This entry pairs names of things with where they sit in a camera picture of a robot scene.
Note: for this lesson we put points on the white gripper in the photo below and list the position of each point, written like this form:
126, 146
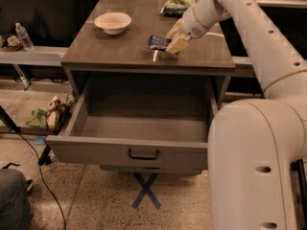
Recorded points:
191, 27

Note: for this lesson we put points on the blue rxbar blueberry bar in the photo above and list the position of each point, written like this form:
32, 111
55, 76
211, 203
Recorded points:
158, 43

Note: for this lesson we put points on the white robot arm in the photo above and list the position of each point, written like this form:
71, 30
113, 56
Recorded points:
252, 143

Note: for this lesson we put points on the grey drawer cabinet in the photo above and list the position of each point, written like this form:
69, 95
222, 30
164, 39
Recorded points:
97, 54

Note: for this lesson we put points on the open grey top drawer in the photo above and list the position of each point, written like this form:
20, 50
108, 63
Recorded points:
154, 121

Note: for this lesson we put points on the grey lower drawer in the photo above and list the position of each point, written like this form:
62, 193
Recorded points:
150, 170

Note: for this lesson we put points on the green snack bag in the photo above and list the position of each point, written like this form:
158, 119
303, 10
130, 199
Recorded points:
176, 7

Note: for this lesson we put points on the white bowl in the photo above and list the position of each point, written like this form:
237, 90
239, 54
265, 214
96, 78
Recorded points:
112, 23

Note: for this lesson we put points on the brown snack bag on floor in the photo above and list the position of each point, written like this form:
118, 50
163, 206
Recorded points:
54, 112

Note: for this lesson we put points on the small water bottle on ledge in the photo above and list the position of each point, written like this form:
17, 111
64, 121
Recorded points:
24, 37

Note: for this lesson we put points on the blue tape cross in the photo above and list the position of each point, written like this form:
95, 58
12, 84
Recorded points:
146, 191

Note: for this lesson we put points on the green chip bag on floor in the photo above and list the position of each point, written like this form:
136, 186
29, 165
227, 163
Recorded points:
38, 120

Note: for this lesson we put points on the round items on ledge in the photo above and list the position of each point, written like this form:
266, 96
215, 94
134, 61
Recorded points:
10, 44

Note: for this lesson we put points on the black tripod leg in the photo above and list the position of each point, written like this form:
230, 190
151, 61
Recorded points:
8, 126

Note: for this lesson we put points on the person's leg in jeans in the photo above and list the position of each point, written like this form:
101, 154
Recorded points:
15, 211

